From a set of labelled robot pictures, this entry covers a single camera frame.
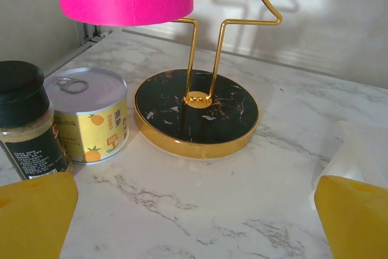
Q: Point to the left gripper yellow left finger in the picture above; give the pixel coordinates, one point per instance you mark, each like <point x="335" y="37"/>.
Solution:
<point x="33" y="219"/>

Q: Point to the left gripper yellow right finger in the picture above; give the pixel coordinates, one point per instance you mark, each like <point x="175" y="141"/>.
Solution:
<point x="357" y="222"/>

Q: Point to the pineapple tin can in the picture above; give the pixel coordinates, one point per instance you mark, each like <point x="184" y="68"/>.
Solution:
<point x="91" y="119"/>

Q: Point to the spice jar black lid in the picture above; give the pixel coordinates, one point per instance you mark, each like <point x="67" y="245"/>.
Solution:
<point x="24" y="104"/>

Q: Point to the aluminium frame post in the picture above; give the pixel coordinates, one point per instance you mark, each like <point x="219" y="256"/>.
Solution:
<point x="88" y="33"/>

